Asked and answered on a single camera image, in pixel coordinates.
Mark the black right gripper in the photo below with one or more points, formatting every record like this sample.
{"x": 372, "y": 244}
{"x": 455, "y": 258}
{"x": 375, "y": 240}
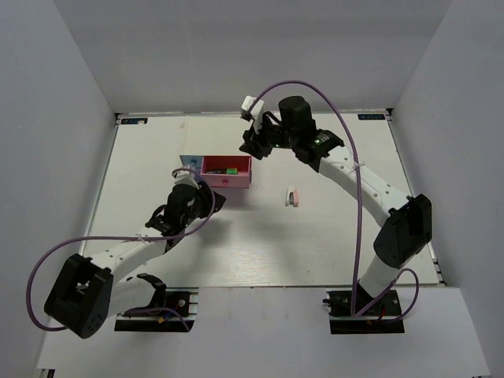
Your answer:
{"x": 255, "y": 143}

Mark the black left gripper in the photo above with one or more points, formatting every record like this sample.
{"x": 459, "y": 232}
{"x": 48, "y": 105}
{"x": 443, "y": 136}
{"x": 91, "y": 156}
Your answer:
{"x": 205, "y": 194}

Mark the pink drawer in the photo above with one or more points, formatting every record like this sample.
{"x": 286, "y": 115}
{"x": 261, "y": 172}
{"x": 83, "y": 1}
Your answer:
{"x": 240, "y": 181}

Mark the green highlighter black body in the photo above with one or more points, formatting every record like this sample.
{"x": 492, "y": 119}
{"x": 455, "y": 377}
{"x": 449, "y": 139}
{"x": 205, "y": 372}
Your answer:
{"x": 229, "y": 171}

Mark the light blue drawer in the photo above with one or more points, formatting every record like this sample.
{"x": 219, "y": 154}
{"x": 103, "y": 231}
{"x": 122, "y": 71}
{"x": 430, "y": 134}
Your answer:
{"x": 195, "y": 161}

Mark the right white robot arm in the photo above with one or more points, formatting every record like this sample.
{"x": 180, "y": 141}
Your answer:
{"x": 405, "y": 222}

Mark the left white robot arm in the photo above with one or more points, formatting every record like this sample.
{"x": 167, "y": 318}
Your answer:
{"x": 87, "y": 291}

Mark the white drawer organizer cabinet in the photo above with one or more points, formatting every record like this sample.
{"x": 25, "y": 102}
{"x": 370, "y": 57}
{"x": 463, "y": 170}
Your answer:
{"x": 213, "y": 136}

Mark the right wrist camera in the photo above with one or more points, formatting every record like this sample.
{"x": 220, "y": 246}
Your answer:
{"x": 251, "y": 111}

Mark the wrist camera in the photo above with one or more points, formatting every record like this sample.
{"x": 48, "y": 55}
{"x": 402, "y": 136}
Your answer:
{"x": 251, "y": 111}
{"x": 186, "y": 175}

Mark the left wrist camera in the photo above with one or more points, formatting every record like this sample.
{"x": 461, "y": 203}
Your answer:
{"x": 186, "y": 175}

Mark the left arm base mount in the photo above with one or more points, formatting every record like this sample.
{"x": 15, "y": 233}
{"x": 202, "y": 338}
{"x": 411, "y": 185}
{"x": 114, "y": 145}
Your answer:
{"x": 144, "y": 303}

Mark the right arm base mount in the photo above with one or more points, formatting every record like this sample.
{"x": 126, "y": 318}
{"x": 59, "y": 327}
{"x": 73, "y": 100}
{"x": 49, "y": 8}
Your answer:
{"x": 379, "y": 319}

